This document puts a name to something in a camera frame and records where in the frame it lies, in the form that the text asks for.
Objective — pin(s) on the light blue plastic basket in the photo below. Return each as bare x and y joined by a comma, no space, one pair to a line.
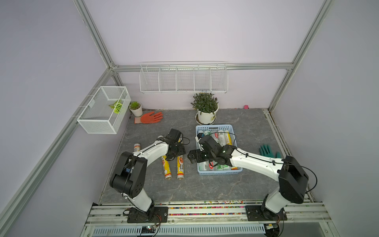
226,171

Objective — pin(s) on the clear silver plastic wrap roll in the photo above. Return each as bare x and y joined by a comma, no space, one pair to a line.
221,138

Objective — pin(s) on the yellow wrap roll far left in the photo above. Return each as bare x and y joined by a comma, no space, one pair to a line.
180,167

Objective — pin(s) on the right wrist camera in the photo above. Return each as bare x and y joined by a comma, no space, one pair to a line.
199,136

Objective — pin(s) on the small potted green plant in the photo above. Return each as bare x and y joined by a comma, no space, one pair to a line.
136,108

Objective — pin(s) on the green rubber glove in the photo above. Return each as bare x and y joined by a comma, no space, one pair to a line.
266,151

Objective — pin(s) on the red rubber glove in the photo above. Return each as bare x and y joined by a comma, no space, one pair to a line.
148,118

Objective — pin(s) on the green toy in basket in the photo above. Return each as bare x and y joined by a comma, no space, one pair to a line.
117,106

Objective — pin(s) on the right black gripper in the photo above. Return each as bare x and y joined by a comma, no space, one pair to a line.
197,157

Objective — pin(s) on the large potted green plant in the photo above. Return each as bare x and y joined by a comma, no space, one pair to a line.
207,106

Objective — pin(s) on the white green roll far left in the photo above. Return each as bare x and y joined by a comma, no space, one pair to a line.
137,147

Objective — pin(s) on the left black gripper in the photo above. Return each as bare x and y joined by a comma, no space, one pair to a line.
181,151

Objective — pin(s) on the yellow red plastic wrap roll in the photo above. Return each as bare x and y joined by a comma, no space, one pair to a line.
166,168

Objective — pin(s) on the white wire wall shelf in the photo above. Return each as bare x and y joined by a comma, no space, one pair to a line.
184,77

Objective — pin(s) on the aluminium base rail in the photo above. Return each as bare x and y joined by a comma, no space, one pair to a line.
211,219

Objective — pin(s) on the white wire side basket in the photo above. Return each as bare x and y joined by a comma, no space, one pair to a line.
97,117

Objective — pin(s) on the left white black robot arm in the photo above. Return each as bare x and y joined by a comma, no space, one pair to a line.
129,175

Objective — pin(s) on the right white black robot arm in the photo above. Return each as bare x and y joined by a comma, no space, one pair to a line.
291,177

